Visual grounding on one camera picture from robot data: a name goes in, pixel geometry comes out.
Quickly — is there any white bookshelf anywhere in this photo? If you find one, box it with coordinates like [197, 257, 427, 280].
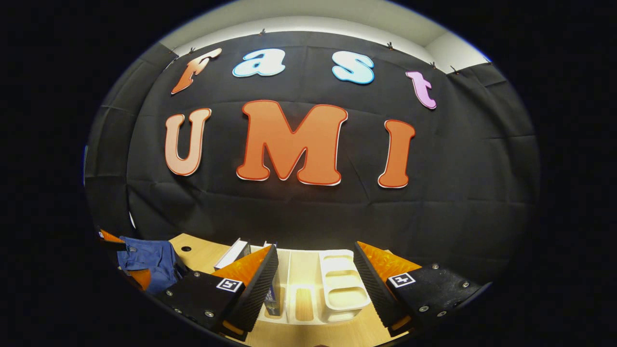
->
[251, 245, 373, 326]

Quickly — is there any black backdrop cloth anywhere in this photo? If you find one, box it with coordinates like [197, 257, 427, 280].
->
[84, 31, 540, 290]

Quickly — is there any white book blue picture cover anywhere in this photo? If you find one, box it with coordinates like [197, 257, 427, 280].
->
[263, 241, 281, 316]

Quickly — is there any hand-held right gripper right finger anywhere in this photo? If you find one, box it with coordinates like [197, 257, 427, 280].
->
[354, 241, 483, 338]

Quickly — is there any blue schoolbag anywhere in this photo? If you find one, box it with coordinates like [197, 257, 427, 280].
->
[117, 236, 189, 295]

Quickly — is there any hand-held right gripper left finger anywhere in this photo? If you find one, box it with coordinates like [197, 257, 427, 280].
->
[155, 244, 280, 342]

